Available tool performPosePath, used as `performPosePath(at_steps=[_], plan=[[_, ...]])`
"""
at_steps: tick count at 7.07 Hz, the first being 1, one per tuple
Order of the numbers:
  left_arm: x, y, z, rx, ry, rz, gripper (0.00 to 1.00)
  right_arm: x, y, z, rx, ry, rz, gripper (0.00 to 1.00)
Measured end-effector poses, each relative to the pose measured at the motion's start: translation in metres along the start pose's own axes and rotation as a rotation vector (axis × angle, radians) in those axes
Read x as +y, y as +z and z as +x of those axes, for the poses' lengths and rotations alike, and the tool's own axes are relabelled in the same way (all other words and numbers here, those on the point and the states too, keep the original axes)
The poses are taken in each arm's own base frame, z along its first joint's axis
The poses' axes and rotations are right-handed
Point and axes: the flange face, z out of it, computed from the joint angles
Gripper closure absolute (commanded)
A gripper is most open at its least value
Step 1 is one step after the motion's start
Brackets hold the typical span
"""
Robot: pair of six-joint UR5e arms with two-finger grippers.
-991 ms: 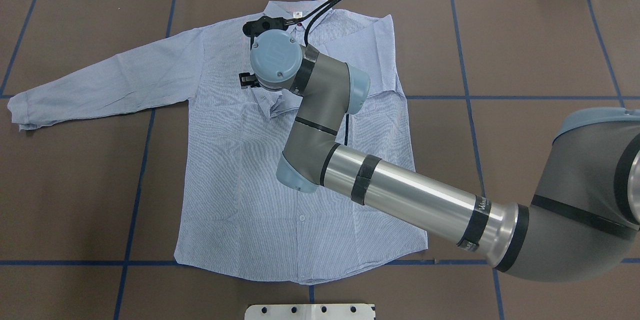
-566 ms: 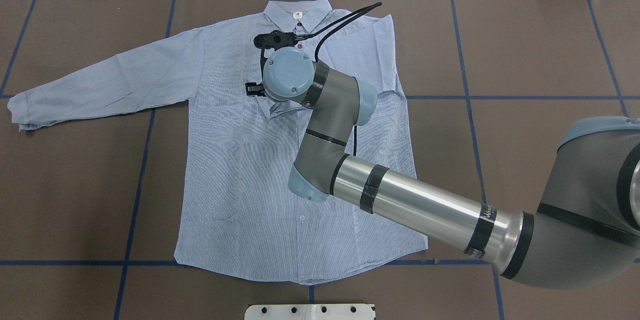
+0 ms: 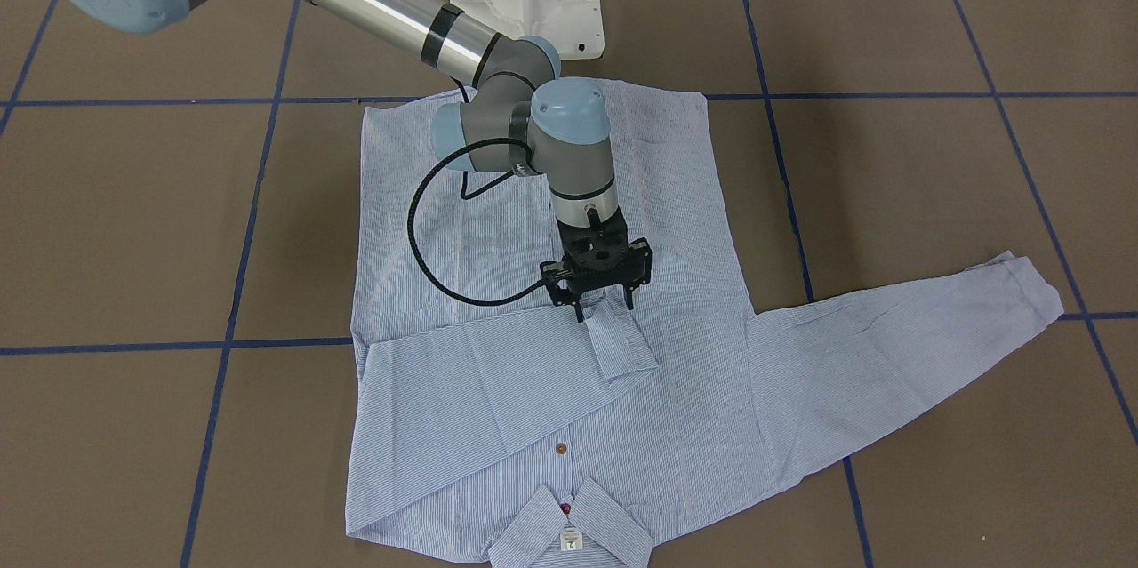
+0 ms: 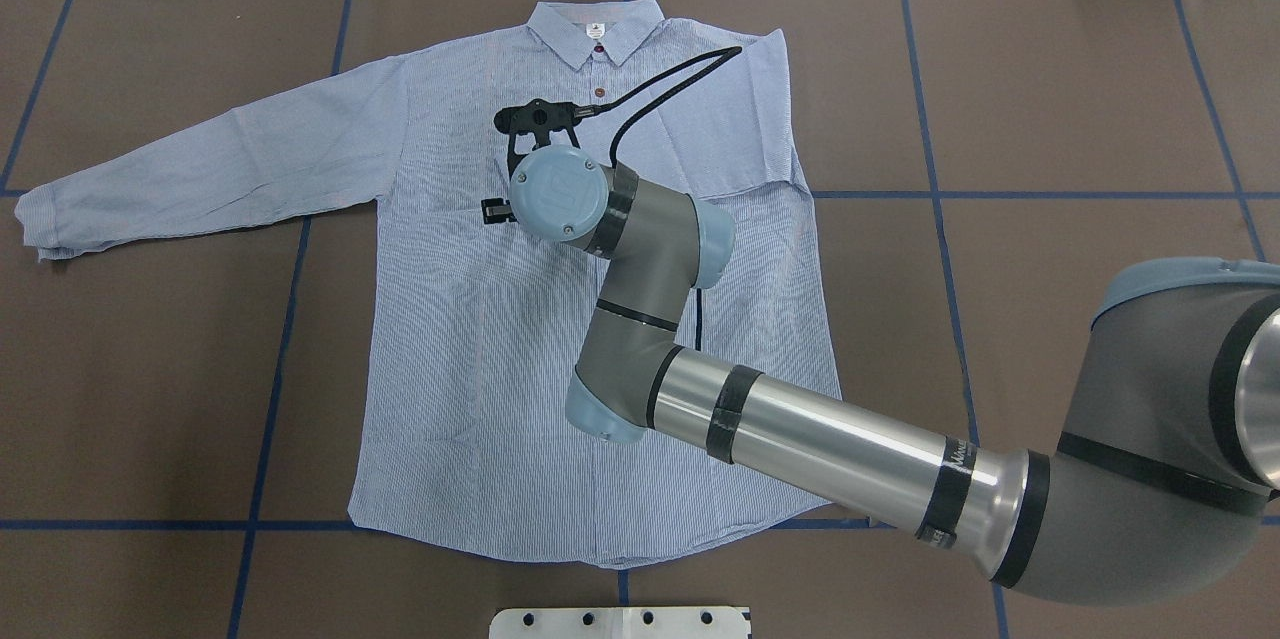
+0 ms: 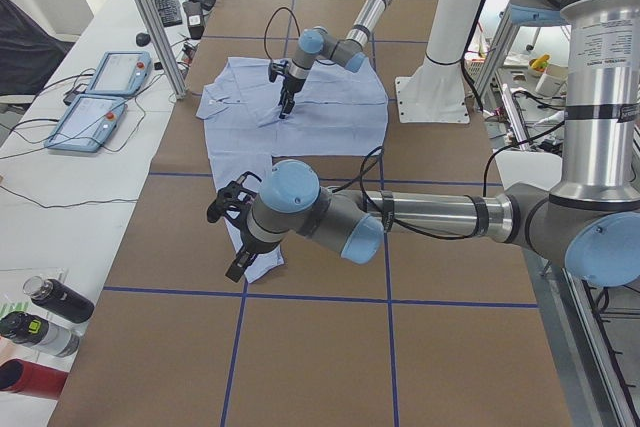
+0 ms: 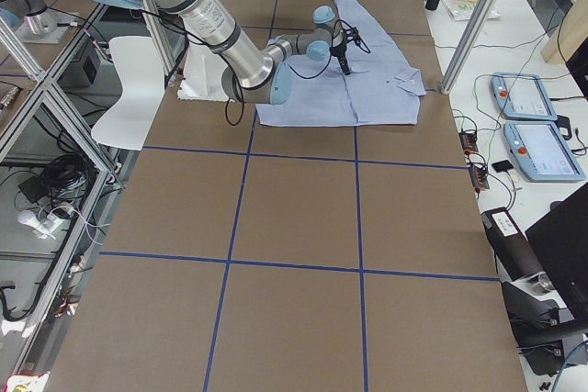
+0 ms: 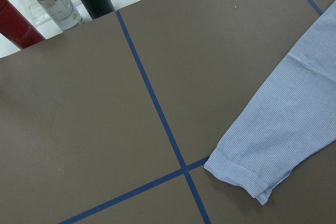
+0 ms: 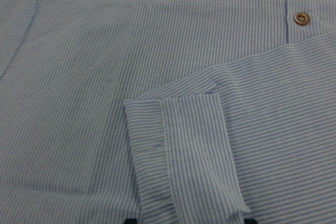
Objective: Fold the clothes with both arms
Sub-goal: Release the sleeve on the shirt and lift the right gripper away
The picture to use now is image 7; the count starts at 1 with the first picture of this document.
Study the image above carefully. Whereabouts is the light blue striped shirt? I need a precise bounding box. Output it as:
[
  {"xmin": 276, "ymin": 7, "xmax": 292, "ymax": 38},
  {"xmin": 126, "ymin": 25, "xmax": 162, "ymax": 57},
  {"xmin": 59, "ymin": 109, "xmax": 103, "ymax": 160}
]
[{"xmin": 204, "ymin": 5, "xmax": 335, "ymax": 205}]

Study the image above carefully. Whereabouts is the red water bottle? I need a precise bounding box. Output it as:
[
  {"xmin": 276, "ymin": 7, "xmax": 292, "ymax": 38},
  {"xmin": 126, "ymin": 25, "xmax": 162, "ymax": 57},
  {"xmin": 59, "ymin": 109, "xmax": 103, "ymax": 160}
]
[{"xmin": 1, "ymin": 0, "xmax": 45, "ymax": 49}]

